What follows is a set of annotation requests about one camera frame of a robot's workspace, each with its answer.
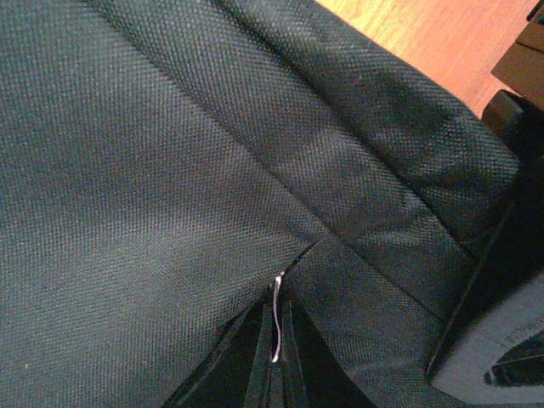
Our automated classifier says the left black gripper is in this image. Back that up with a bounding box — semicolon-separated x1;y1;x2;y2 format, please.
427;5;543;407

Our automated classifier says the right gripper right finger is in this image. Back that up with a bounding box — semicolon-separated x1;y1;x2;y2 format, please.
282;300;374;408

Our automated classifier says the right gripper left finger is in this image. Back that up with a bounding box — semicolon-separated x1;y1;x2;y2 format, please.
163;302;272;408

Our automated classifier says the black student bag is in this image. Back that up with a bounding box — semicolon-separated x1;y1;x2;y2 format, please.
1;1;519;407

